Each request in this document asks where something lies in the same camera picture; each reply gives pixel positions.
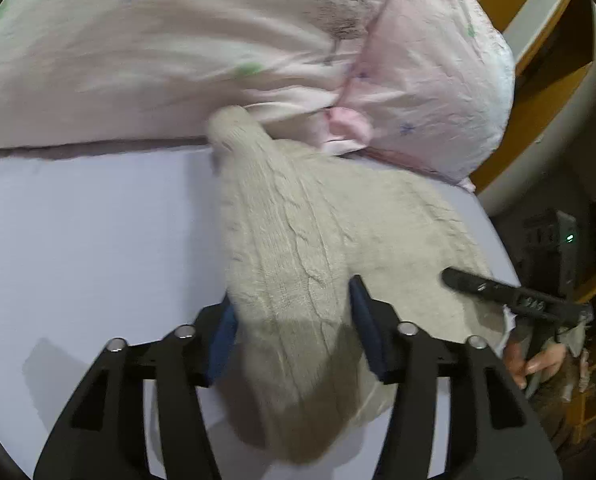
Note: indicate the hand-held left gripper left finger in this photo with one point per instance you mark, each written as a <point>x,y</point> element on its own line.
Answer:
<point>222,341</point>

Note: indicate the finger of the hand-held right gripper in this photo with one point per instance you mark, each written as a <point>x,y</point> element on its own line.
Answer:
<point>470,285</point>

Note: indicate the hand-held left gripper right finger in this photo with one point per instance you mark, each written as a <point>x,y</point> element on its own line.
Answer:
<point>366,327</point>

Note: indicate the person's right hand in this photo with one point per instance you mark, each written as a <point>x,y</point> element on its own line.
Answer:
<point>535,362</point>

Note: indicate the pink floral pillow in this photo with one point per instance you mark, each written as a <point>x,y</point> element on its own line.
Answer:
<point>422,80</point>

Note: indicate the pink floral quilt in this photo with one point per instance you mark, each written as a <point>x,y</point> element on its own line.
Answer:
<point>143,50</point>

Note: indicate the yellow wooden bed frame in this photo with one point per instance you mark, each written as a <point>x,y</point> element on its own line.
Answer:
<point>542,85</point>

